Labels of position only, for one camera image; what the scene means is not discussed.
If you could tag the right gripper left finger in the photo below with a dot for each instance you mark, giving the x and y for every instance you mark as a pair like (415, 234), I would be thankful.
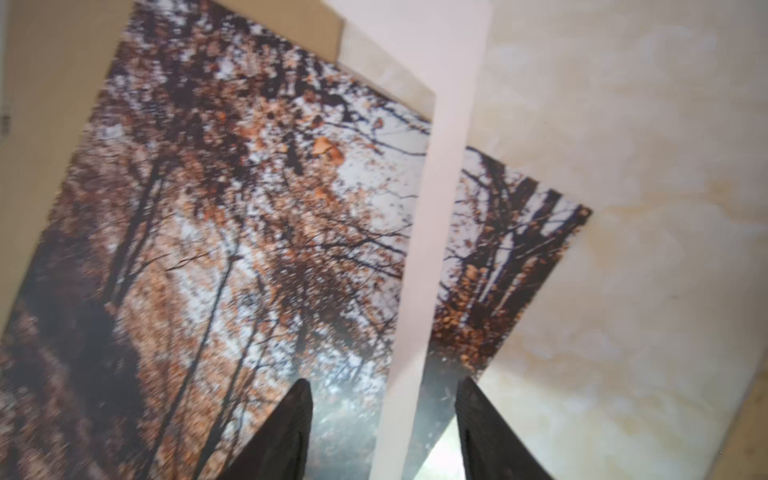
(278, 450)

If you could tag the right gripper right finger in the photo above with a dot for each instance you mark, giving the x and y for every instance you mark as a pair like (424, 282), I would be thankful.
(490, 448)

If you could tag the autumn forest photo print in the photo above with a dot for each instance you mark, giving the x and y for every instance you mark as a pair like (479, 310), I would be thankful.
(236, 217)

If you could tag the white mat board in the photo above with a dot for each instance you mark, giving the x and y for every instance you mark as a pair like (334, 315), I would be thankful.
(442, 43)

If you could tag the light wooden picture frame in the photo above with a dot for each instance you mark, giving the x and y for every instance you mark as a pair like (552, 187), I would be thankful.
(743, 453)

